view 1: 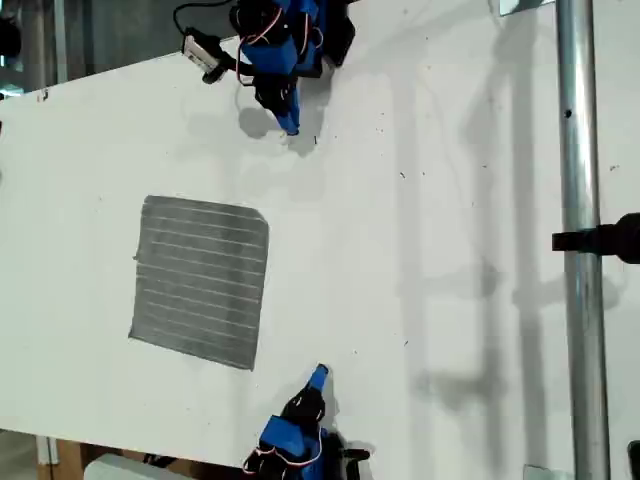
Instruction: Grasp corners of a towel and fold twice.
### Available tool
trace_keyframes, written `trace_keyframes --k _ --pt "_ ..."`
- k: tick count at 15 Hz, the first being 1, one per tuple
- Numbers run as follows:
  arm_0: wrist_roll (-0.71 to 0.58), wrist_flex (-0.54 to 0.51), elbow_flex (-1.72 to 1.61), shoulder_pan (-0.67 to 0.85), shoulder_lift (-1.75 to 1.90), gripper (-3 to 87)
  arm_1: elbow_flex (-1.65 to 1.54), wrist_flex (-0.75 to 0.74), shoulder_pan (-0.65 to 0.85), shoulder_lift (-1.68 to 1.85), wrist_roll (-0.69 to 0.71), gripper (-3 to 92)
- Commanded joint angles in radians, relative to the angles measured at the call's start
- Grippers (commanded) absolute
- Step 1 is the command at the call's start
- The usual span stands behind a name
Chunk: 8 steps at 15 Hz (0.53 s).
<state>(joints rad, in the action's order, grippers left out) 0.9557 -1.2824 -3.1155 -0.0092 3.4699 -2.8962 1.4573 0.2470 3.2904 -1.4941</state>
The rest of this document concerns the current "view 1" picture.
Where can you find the grey striped towel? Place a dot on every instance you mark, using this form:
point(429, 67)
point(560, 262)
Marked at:
point(200, 280)

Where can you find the white box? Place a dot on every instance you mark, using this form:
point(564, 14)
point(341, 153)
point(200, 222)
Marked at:
point(115, 470)

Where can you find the wooden table leg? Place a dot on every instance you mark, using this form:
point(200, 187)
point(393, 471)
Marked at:
point(70, 460)

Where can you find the black round object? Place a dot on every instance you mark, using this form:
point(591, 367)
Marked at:
point(7, 37)

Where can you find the black camera stalk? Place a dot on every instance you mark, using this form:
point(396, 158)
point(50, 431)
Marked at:
point(239, 62)

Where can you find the steel post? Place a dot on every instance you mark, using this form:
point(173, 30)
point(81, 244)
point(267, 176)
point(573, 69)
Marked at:
point(580, 150)

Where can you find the black post clamp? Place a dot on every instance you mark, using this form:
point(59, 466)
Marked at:
point(620, 240)

